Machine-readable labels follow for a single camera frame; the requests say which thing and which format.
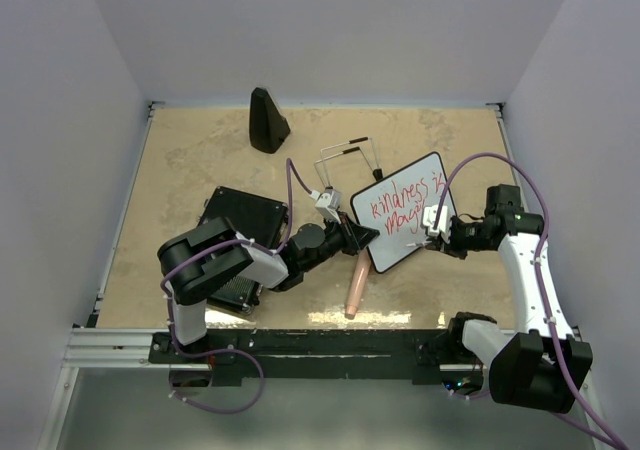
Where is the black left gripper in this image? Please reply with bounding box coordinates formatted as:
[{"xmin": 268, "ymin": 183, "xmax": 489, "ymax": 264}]
[{"xmin": 301, "ymin": 211, "xmax": 379, "ymax": 273}]

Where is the white whiteboard black frame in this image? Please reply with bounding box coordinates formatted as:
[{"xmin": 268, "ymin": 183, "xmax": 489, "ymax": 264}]
[{"xmin": 350, "ymin": 152, "xmax": 447, "ymax": 274}]

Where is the red capped whiteboard marker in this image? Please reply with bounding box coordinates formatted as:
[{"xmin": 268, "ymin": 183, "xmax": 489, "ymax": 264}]
[{"xmin": 406, "ymin": 241, "xmax": 431, "ymax": 248}]

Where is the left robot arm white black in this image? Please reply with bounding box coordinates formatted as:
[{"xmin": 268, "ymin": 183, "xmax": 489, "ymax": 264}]
[{"xmin": 157, "ymin": 212, "xmax": 380, "ymax": 362}]

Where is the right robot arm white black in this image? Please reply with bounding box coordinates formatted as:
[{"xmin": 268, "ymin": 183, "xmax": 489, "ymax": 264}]
[{"xmin": 421, "ymin": 184, "xmax": 593, "ymax": 414}]

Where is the pink toy microphone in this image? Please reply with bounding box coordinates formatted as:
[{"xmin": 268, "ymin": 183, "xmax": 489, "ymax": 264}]
[{"xmin": 344, "ymin": 250, "xmax": 371, "ymax": 320}]

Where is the black hard case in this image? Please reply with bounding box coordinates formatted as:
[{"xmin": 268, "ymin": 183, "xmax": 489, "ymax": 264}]
[{"xmin": 198, "ymin": 186, "xmax": 288, "ymax": 315}]

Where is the black cone-shaped object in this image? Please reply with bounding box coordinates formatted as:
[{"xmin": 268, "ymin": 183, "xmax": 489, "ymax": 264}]
[{"xmin": 249, "ymin": 87, "xmax": 291, "ymax": 154}]

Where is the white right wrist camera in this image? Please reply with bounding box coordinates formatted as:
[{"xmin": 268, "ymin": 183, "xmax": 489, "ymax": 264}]
[{"xmin": 421, "ymin": 205, "xmax": 452, "ymax": 242}]

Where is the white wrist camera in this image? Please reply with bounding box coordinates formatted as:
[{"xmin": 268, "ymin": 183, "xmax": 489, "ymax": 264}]
[
  {"xmin": 421, "ymin": 205, "xmax": 452, "ymax": 242},
  {"xmin": 310, "ymin": 187, "xmax": 342, "ymax": 222}
]

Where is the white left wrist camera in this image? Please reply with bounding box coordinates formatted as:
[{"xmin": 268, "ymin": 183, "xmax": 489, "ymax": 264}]
[{"xmin": 310, "ymin": 187, "xmax": 342, "ymax": 222}]

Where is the wire whiteboard stand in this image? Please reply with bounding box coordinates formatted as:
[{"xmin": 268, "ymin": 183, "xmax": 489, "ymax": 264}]
[{"xmin": 313, "ymin": 136, "xmax": 384, "ymax": 188}]

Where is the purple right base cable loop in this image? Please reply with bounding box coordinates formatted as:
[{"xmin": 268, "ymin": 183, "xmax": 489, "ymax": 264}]
[{"xmin": 448, "ymin": 377, "xmax": 494, "ymax": 401}]

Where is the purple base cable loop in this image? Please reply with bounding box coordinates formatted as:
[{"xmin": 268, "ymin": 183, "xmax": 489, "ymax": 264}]
[
  {"xmin": 168, "ymin": 348, "xmax": 267, "ymax": 415},
  {"xmin": 448, "ymin": 377, "xmax": 494, "ymax": 401}
]

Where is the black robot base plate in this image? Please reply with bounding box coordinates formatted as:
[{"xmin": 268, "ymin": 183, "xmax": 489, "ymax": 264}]
[{"xmin": 149, "ymin": 329, "xmax": 480, "ymax": 386}]

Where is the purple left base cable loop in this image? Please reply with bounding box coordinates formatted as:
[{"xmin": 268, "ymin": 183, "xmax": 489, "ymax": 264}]
[{"xmin": 168, "ymin": 348, "xmax": 267, "ymax": 415}]

